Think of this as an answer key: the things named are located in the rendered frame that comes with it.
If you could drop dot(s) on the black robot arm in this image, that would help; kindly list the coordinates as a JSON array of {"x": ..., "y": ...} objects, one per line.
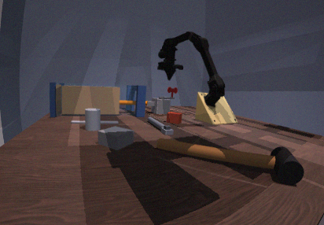
[{"x": 215, "y": 82}]

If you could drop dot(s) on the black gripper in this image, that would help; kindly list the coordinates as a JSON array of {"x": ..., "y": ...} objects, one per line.
[{"x": 170, "y": 70}]

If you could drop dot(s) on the grey cylinder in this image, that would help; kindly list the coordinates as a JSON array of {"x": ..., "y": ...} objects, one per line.
[{"x": 92, "y": 119}]

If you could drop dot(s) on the black rubber mallet with wooden handle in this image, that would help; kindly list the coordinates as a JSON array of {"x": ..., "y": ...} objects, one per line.
[{"x": 288, "y": 169}]

